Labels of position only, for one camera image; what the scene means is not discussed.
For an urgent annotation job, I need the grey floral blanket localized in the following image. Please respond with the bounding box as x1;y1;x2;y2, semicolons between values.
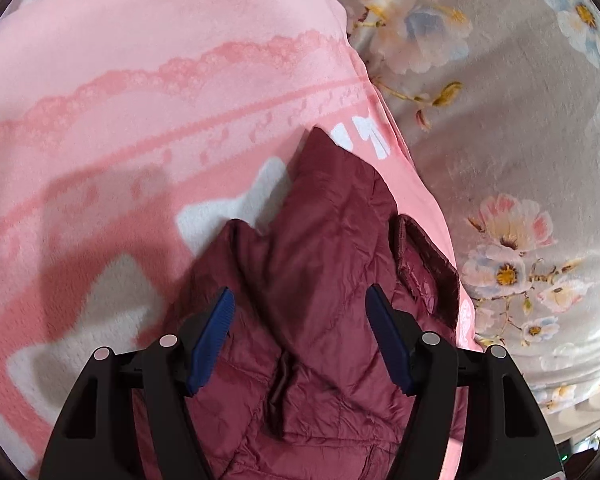
302;0;600;448

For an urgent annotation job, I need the maroon puffer jacket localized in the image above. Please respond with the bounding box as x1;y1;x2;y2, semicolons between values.
130;126;468;480

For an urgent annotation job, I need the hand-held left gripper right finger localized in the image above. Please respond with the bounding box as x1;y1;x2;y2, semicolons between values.
364;283;566;480

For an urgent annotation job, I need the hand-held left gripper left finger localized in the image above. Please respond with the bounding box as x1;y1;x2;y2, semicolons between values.
39;287;236;480

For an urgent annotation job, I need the pink lace-print blanket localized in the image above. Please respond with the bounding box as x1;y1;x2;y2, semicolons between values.
0;0;486;480

